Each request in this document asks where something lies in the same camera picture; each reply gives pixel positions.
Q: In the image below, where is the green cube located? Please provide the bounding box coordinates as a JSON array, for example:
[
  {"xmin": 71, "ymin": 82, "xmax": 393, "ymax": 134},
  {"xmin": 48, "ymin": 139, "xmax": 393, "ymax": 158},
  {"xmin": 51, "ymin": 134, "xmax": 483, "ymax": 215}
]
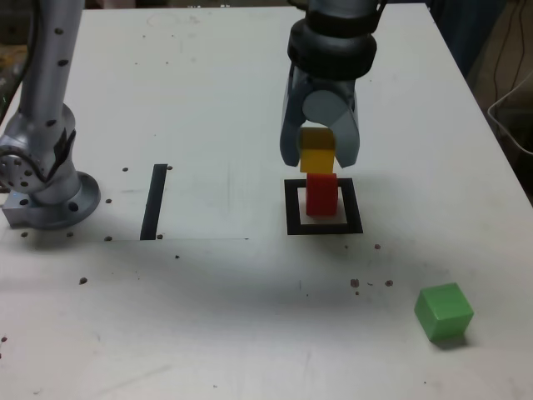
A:
[{"xmin": 413, "ymin": 282, "xmax": 475, "ymax": 343}]

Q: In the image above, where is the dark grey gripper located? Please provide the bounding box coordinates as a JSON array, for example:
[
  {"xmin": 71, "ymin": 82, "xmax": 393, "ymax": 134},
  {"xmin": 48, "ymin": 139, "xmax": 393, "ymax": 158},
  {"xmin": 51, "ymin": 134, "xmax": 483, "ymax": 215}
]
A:
[{"xmin": 279, "ymin": 67, "xmax": 361, "ymax": 169}]

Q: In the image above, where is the black tape square outline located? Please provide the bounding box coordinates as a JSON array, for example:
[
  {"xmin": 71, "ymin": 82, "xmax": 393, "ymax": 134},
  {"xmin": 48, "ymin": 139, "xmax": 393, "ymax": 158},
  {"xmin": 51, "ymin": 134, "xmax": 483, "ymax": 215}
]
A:
[{"xmin": 283, "ymin": 177, "xmax": 364, "ymax": 237}]

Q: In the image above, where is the yellow cube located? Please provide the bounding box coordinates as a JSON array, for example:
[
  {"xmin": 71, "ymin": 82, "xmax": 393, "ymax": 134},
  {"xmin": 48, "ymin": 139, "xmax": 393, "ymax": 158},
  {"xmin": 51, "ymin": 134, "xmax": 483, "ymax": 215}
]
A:
[{"xmin": 298, "ymin": 127, "xmax": 337, "ymax": 174}]

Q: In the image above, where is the red cube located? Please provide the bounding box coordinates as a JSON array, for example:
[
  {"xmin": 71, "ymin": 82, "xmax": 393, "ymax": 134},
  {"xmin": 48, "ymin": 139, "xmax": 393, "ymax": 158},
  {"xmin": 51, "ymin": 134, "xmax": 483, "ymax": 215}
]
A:
[{"xmin": 306, "ymin": 172, "xmax": 338, "ymax": 217}]

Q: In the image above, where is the thin dark hanging cable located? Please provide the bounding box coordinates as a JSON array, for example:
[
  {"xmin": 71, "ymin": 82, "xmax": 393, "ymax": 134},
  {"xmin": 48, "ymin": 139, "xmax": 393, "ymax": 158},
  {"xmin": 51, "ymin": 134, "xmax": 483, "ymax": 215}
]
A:
[
  {"xmin": 515, "ymin": 0, "xmax": 526, "ymax": 91},
  {"xmin": 492, "ymin": 0, "xmax": 517, "ymax": 105}
]

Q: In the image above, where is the black tape strip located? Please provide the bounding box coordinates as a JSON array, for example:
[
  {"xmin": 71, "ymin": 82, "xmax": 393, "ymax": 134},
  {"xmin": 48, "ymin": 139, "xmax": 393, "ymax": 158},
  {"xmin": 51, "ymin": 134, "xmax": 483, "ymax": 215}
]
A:
[{"xmin": 139, "ymin": 163, "xmax": 168, "ymax": 242}]

